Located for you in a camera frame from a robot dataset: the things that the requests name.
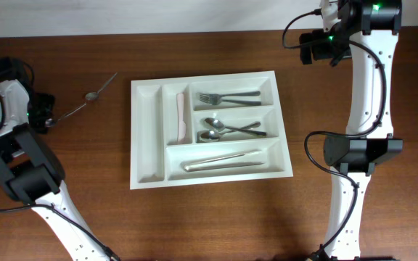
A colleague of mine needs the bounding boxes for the steel tablespoon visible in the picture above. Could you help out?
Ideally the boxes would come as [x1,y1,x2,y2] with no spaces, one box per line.
[198,121,261,142]
[202,117,268,137]

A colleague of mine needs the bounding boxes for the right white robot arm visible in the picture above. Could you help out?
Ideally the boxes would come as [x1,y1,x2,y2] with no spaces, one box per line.
[298,1,403,260]

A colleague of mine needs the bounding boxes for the small steel teaspoon upper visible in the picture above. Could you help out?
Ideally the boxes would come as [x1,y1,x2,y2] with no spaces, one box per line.
[85,73,117,101]

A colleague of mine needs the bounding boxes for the long steel tongs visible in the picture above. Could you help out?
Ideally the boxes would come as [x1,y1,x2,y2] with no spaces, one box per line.
[183,150,263,173]

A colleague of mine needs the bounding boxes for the white plastic cutlery tray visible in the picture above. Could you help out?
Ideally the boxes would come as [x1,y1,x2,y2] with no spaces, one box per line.
[130,71,293,189]

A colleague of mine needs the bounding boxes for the small dark teaspoon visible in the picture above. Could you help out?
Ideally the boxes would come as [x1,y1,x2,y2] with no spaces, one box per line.
[45,102,87,128]

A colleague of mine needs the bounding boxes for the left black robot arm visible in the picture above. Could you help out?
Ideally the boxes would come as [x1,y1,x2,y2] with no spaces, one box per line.
[0,57,119,260]

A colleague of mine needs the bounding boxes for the steel fork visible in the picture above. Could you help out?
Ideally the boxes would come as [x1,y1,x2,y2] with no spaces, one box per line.
[198,96,262,106]
[198,91,261,99]

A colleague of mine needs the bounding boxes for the pink plastic knife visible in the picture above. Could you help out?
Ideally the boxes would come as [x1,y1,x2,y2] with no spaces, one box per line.
[176,93,187,144]

